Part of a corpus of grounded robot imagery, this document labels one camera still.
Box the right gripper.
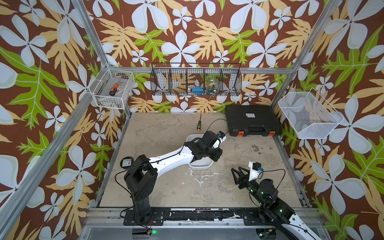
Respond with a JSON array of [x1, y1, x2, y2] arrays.
[[231, 166, 266, 207]]

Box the white plastic storage box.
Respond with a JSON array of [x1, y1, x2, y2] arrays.
[[186, 134, 214, 171]]

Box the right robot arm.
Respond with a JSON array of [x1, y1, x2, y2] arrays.
[[231, 162, 320, 240]]

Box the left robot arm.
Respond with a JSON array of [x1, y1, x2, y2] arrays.
[[124, 137, 226, 225]]

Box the black yellow screwdriver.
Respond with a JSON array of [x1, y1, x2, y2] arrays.
[[197, 115, 202, 131]]

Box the black tool case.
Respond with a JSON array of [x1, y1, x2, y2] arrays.
[[225, 105, 282, 137]]

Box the blue object in basket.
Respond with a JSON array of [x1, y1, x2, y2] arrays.
[[192, 87, 204, 96]]

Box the clear bottle in basket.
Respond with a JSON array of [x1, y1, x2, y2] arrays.
[[207, 78, 218, 92]]

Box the round black tape measure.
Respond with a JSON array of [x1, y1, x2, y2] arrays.
[[120, 157, 134, 170]]

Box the white mesh basket right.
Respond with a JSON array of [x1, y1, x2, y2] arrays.
[[278, 88, 344, 140]]

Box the red black screwdriver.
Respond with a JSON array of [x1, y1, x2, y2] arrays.
[[109, 83, 120, 97]]

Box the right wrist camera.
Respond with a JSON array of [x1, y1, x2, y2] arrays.
[[249, 162, 264, 181]]

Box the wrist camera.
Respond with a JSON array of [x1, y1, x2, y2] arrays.
[[212, 131, 227, 149], [249, 162, 264, 181]]

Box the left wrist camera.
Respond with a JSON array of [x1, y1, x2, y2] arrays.
[[212, 131, 227, 149]]

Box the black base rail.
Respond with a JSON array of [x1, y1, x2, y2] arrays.
[[122, 206, 286, 226]]

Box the black wire basket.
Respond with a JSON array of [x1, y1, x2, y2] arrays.
[[150, 63, 243, 97]]

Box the white wire basket left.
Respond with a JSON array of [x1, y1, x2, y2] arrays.
[[90, 65, 135, 110]]

